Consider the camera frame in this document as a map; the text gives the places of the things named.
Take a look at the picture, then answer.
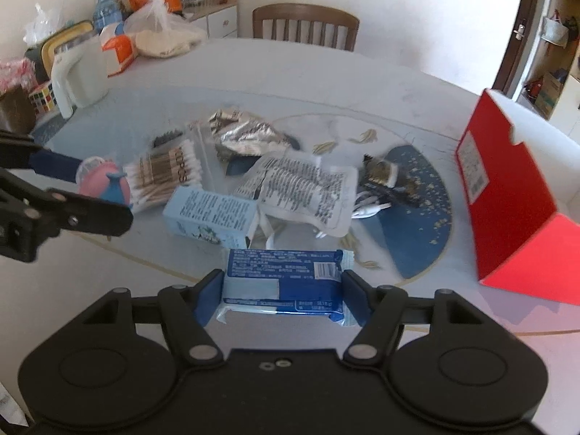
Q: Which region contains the pink blue toy figure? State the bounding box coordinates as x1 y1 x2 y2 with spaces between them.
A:
76 156 131 206

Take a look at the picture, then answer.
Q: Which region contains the blue wet wipe packet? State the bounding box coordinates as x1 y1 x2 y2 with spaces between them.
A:
216 249 355 326

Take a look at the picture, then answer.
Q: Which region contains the light blue small carton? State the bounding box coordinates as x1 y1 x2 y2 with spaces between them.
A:
162 187 258 249

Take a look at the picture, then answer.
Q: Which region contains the cotton swab bag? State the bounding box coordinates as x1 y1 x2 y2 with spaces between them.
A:
123 137 203 213

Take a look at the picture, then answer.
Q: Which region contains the white plastic fork packet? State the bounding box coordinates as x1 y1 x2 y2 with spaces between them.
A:
351 191 391 220

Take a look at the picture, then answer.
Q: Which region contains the bag of black clips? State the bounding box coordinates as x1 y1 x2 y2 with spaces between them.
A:
152 130 183 148

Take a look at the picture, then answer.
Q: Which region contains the dark gold candy wrapper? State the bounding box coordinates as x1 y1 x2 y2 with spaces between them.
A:
358 155 422 207

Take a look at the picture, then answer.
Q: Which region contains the white printed sachet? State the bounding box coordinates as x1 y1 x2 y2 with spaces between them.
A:
233 150 358 238

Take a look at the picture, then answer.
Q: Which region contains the silver foil bag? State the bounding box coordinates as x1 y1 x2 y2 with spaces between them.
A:
208 108 292 159

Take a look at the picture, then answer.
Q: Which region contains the rubiks cube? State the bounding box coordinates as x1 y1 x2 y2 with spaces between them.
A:
29 80 58 117

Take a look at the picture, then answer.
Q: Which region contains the white thermos jug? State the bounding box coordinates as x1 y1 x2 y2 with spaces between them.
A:
51 33 108 119

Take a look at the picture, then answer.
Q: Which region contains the yellow container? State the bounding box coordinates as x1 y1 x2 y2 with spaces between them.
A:
40 20 94 76

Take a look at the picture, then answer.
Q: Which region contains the orange white carton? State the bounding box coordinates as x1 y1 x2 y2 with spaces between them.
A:
99 22 138 78

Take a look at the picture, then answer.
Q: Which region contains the clear plastic bag with food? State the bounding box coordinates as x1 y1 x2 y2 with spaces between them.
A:
124 0 207 59

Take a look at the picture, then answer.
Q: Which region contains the red cardboard shoe box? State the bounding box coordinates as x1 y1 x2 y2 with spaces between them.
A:
455 90 579 305

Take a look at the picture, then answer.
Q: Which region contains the white sideboard cabinet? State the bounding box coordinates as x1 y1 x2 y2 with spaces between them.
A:
183 0 239 38

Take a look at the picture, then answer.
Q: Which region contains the wooden dining chair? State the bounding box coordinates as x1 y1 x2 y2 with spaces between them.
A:
252 3 360 52

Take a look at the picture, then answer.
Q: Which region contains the white wall cabinet unit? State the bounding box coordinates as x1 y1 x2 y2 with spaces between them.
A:
517 0 579 141

